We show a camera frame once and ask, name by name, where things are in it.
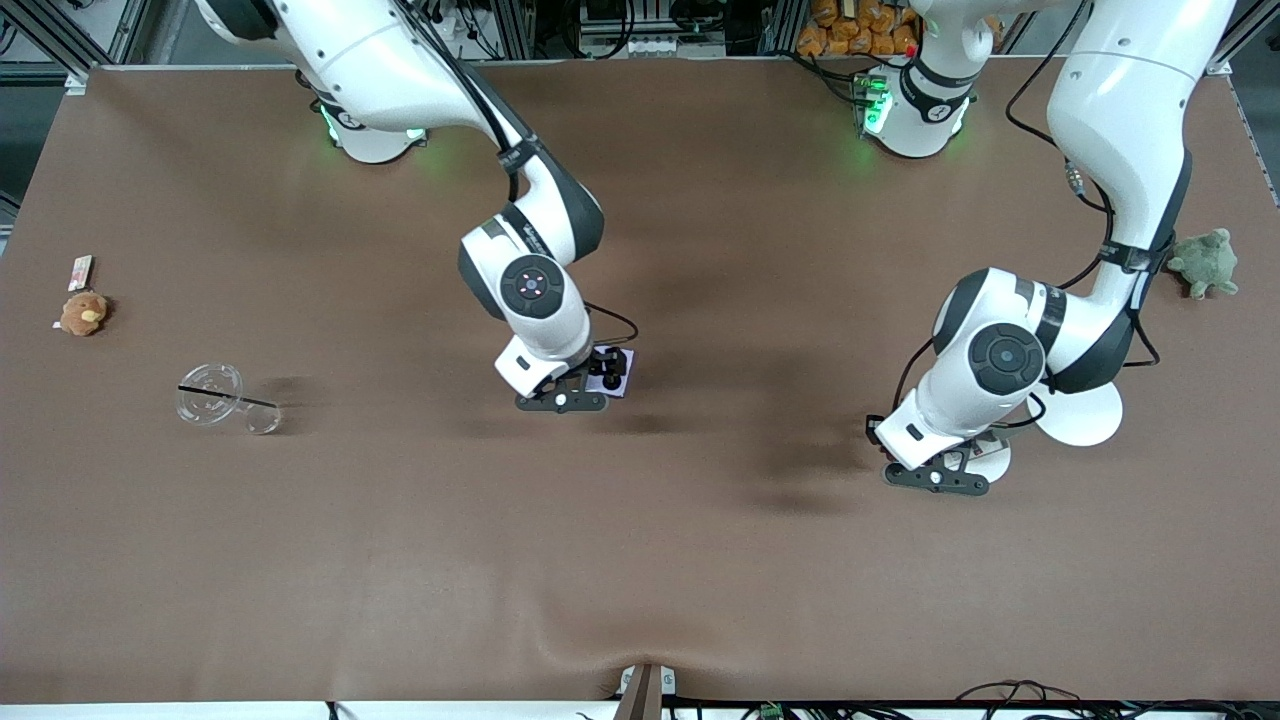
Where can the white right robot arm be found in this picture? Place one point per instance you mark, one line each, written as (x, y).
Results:
(400, 70)

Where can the orange plush toys pile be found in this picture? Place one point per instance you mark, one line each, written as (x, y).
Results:
(860, 30)

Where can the clear plastic cup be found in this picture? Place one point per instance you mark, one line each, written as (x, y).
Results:
(215, 378)

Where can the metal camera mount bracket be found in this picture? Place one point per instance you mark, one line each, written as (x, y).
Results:
(645, 695)

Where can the white power strip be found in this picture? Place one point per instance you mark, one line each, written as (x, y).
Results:
(440, 15)

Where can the small printed card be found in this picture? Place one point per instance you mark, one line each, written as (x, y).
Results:
(81, 272)

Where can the lilac flip phone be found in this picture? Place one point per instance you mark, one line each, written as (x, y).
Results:
(627, 378)

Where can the brown plush animal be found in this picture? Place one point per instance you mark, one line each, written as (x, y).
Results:
(82, 314)

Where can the green plush turtle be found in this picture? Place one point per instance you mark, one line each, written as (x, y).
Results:
(1205, 265)

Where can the black straw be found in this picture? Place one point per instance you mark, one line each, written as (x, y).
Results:
(235, 398)

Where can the white round desk lamp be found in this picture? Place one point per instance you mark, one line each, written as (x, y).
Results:
(1085, 415)

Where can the aluminium frame profile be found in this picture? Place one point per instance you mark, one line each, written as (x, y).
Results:
(50, 45)
(1250, 35)

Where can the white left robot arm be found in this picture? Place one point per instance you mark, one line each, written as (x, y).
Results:
(1130, 120)

